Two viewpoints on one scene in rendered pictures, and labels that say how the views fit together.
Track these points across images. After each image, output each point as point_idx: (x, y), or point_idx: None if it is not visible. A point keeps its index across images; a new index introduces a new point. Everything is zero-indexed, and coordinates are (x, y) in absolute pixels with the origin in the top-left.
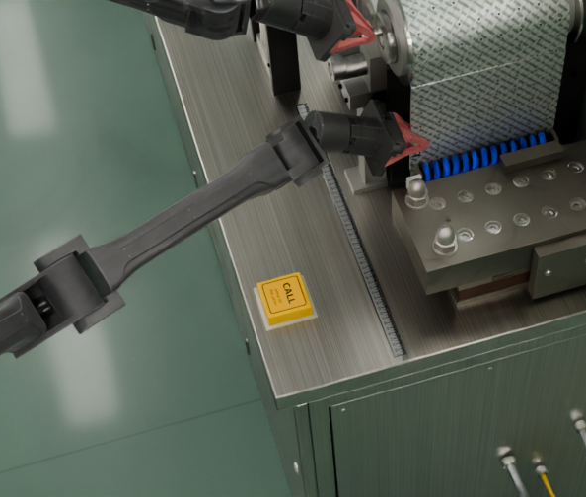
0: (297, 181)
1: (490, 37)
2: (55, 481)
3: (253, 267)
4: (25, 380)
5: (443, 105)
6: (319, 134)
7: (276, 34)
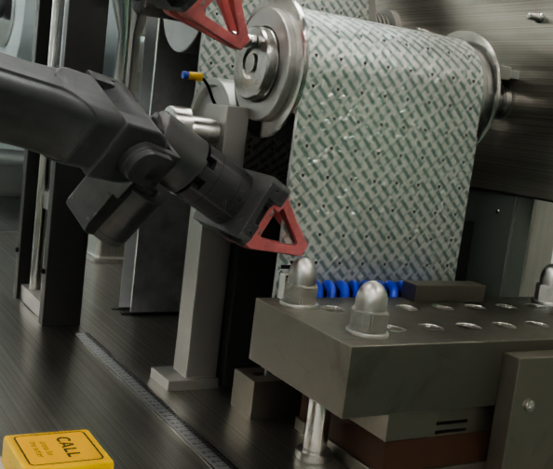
0: (128, 154)
1: (398, 70)
2: None
3: None
4: None
5: (332, 171)
6: (163, 128)
7: (63, 213)
